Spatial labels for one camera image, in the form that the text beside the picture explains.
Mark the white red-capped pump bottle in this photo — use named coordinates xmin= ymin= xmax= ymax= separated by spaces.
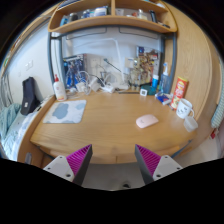
xmin=53 ymin=73 xmax=68 ymax=102

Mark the white wall switch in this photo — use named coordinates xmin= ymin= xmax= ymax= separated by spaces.
xmin=24 ymin=59 xmax=35 ymax=71

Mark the colourful printed box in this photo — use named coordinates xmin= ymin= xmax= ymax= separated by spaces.
xmin=136 ymin=46 xmax=161 ymax=84

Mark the blue snack packet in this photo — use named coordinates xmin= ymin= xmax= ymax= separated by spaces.
xmin=154 ymin=92 xmax=173 ymax=105

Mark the dark cable with green plug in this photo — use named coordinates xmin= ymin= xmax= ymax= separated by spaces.
xmin=103 ymin=58 xmax=123 ymax=75

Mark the blue spray bottle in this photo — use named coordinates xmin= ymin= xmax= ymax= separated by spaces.
xmin=159 ymin=62 xmax=170 ymax=94

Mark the blue robot model kit box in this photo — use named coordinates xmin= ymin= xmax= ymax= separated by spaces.
xmin=63 ymin=54 xmax=86 ymax=89

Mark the black bag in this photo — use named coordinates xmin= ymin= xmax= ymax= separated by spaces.
xmin=20 ymin=76 xmax=42 ymax=116

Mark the grey cloud print mouse pad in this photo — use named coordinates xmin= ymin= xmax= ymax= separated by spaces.
xmin=42 ymin=99 xmax=88 ymax=125

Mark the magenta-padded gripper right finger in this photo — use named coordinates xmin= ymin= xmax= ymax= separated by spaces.
xmin=134 ymin=144 xmax=184 ymax=185

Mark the clear plastic cup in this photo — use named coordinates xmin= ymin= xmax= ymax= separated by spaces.
xmin=183 ymin=115 xmax=199 ymax=133

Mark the white mug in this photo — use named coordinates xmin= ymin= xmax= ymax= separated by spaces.
xmin=175 ymin=98 xmax=195 ymax=120

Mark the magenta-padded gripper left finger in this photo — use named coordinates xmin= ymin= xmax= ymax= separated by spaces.
xmin=43 ymin=143 xmax=94 ymax=187

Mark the plaid bed sheet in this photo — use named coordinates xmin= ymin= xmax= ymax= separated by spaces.
xmin=0 ymin=111 xmax=41 ymax=162

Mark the red chip can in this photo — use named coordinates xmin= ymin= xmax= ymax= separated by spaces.
xmin=169 ymin=76 xmax=189 ymax=111

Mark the teal round container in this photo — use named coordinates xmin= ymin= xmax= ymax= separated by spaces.
xmin=148 ymin=85 xmax=158 ymax=97

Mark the teal blanket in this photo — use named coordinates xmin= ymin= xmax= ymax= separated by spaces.
xmin=0 ymin=103 xmax=22 ymax=141

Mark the wooden shelf unit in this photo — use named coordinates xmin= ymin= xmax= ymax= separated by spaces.
xmin=47 ymin=0 xmax=178 ymax=34

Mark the white wall socket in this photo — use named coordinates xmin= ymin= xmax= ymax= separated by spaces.
xmin=89 ymin=56 xmax=103 ymax=73

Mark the grey metal desk frame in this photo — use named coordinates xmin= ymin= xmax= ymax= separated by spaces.
xmin=47 ymin=28 xmax=178 ymax=95

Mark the pink computer mouse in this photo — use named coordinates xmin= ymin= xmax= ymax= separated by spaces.
xmin=135 ymin=114 xmax=160 ymax=129

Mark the white charger block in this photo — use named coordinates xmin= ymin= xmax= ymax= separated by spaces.
xmin=75 ymin=81 xmax=88 ymax=94

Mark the white power strip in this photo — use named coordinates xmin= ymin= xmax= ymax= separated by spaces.
xmin=99 ymin=84 xmax=116 ymax=94

